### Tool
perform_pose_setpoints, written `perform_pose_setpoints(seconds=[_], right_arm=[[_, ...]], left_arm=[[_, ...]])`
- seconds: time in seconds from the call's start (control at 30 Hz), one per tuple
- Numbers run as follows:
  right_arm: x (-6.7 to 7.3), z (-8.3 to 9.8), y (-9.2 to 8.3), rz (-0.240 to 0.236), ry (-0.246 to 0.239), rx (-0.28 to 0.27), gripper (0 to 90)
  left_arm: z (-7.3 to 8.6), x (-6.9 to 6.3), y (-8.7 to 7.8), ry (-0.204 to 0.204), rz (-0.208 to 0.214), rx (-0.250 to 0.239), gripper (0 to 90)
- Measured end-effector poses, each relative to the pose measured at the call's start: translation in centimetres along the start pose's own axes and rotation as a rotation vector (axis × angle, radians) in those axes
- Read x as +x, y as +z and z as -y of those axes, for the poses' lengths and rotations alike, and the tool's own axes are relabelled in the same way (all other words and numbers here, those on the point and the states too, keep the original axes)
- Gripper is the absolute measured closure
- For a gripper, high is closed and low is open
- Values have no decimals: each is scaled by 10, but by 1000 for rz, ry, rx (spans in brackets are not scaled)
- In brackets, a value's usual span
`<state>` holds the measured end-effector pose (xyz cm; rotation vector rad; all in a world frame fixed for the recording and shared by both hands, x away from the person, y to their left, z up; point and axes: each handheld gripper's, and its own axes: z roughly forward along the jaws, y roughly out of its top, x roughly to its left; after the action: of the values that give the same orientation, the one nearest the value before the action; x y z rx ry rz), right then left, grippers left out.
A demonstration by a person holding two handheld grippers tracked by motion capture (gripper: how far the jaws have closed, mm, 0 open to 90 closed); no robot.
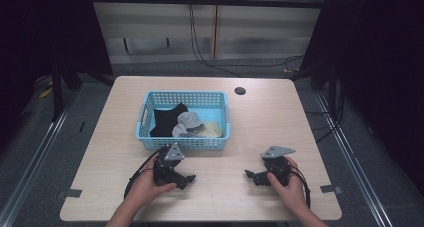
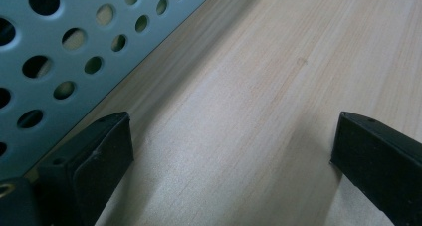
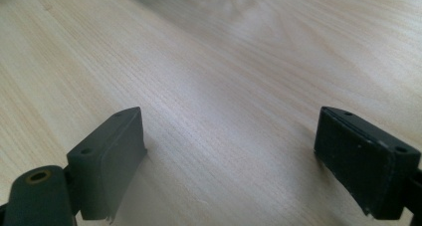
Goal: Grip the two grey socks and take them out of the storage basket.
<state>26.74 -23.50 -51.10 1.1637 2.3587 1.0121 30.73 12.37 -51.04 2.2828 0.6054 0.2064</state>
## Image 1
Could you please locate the grey sock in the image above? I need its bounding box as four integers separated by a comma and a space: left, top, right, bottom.
171, 110, 207, 139

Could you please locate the grey tape strip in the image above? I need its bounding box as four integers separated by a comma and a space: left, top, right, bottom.
55, 188, 83, 200
319, 184, 344, 195

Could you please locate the black sock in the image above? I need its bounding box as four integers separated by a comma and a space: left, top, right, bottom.
149, 102, 190, 138

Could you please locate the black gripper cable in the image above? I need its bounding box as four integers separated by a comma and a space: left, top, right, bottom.
288, 164, 312, 210
123, 148, 165, 200

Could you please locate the metal floor rail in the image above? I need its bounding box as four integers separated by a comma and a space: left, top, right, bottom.
0, 86, 81, 227
313, 91, 398, 227

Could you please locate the yellow object on floor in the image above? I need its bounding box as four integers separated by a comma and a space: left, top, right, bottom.
38, 86, 54, 100

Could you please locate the light blue plastic basket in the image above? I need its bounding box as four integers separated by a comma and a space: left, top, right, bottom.
134, 90, 232, 151

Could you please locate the cream sock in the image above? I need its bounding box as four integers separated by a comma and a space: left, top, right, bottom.
196, 120, 224, 139

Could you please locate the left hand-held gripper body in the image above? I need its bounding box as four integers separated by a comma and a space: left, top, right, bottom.
152, 142, 188, 188

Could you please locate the black floor cable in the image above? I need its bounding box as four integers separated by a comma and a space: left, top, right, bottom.
304, 80, 346, 145

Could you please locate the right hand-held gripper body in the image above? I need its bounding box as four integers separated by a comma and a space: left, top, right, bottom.
259, 145, 297, 188

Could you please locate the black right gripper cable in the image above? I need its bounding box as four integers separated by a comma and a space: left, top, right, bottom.
288, 164, 312, 210

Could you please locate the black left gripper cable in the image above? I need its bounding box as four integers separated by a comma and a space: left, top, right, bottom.
123, 148, 165, 200

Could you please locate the black horizontal frame bar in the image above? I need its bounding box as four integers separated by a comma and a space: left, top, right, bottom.
89, 0, 329, 10

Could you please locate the black wall cable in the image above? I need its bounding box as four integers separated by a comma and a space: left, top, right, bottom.
187, 3, 305, 79

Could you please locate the person's left hand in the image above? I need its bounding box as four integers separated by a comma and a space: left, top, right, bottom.
127, 152, 178, 209

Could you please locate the black curtain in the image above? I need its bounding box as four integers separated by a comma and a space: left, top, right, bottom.
289, 0, 424, 196
0, 0, 115, 148

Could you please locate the person's right hand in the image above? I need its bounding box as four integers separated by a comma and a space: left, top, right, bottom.
266, 155, 310, 212

